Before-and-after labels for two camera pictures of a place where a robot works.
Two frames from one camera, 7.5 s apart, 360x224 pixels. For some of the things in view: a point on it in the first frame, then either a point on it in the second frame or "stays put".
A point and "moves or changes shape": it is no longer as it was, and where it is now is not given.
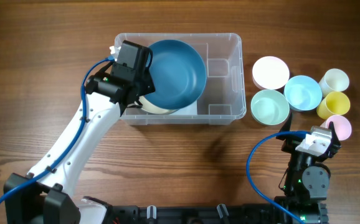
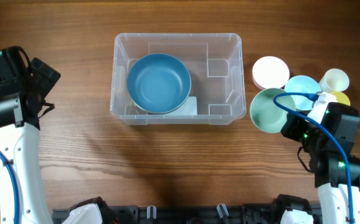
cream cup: x=334 y=80 stays put
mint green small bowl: x=270 y=107 moves or changes shape
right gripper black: x=334 y=147 → x=289 y=127
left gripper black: x=149 y=84 → x=45 y=74
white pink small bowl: x=270 y=73 stays put
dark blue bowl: x=179 y=73 moves or changes shape
